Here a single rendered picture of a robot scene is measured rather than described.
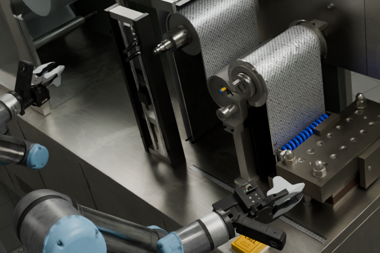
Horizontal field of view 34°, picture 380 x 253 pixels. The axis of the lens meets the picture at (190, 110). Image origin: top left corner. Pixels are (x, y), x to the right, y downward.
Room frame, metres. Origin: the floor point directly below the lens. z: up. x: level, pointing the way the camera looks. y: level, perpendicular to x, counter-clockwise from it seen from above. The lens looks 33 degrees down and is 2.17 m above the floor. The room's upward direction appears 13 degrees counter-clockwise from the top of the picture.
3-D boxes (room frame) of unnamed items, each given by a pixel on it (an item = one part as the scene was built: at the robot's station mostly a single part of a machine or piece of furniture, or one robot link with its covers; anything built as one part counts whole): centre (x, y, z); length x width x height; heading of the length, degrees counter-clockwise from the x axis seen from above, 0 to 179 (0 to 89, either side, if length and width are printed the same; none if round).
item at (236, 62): (1.46, -0.17, 1.25); 0.15 x 0.01 x 0.15; 35
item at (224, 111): (1.45, -0.09, 1.18); 0.04 x 0.02 x 0.04; 35
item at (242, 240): (1.20, -0.07, 0.91); 0.07 x 0.07 x 0.02; 35
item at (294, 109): (1.48, -0.30, 1.11); 0.23 x 0.01 x 0.18; 125
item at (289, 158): (1.35, -0.24, 1.05); 0.04 x 0.04 x 0.04
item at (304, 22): (1.61, -0.38, 1.25); 0.15 x 0.01 x 0.15; 35
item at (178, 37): (1.65, -0.01, 1.33); 0.06 x 0.06 x 0.06; 35
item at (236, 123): (1.47, -0.12, 1.05); 0.06 x 0.05 x 0.31; 125
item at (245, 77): (1.45, -0.16, 1.25); 0.07 x 0.02 x 0.07; 35
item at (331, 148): (1.41, -0.41, 1.00); 0.40 x 0.16 x 0.06; 125
